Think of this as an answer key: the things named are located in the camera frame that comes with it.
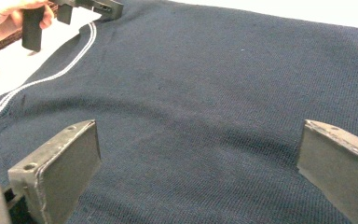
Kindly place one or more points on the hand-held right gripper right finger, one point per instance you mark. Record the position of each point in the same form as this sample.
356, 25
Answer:
341, 168

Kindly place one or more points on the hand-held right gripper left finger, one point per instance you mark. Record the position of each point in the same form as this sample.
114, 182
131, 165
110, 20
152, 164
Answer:
59, 168

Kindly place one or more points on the dark shirt with grey trim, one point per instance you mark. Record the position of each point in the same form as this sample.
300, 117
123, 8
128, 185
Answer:
199, 93

